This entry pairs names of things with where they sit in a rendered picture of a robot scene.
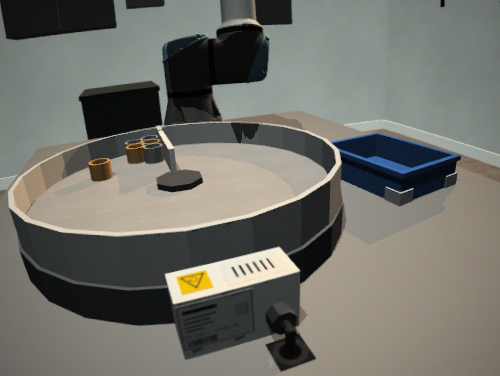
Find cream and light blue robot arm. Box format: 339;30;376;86
162;0;269;126

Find blue plastic crate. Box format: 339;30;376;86
331;132;461;206

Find bronze bushing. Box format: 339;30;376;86
88;158;113;182
141;139;160;145
125;144;145;164

